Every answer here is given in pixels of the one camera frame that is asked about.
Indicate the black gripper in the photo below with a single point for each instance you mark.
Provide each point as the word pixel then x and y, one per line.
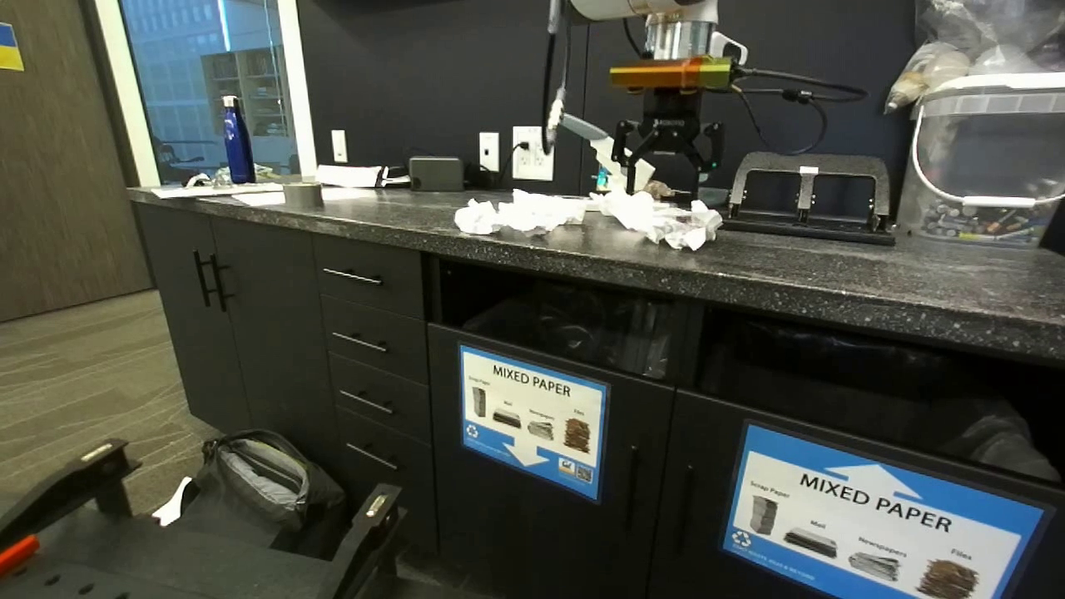
pixel 671 124

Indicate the white paper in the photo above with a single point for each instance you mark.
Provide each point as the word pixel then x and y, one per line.
pixel 172 510
pixel 664 219
pixel 517 213

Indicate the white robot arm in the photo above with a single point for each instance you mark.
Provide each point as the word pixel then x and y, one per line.
pixel 683 58

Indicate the left bin black liner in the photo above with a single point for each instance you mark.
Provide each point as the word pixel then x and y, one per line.
pixel 632 332

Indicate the bin black liner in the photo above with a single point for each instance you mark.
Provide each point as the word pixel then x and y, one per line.
pixel 632 332
pixel 899 394

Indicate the clear plastic storage bin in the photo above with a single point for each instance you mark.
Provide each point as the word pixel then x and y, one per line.
pixel 986 162

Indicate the right bin black liner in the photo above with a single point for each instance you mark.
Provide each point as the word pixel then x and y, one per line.
pixel 899 394

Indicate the black hole punch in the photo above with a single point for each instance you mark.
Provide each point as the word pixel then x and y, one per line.
pixel 806 210

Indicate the black power adapter box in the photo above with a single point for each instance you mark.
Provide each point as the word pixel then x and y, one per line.
pixel 439 173

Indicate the black cabinet with drawers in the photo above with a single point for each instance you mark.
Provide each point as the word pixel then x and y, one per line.
pixel 340 328

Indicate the left mixed paper sign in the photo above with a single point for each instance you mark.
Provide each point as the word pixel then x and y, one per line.
pixel 535 418

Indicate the mixed paper sign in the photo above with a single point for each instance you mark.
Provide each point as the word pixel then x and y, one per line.
pixel 870 531
pixel 535 418

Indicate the white long box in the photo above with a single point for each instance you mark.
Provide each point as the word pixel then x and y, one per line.
pixel 351 176

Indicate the grey tape roll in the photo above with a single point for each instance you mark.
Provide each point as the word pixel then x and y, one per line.
pixel 303 193

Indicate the right mixed paper sign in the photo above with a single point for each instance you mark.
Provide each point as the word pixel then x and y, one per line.
pixel 870 531

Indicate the blue water bottle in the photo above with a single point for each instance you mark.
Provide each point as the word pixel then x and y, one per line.
pixel 237 142

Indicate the black grey backpack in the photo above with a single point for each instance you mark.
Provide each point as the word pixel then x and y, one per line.
pixel 265 490

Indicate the white paper on floor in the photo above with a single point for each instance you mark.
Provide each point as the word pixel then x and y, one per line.
pixel 172 510

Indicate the black chair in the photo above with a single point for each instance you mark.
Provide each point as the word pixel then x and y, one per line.
pixel 78 536

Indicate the white wall outlet plate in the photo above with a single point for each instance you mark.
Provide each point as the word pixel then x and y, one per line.
pixel 530 157

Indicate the small white switch plate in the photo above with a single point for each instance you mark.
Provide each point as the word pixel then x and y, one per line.
pixel 492 157

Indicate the white light switch plate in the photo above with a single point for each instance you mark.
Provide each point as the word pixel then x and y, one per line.
pixel 337 137

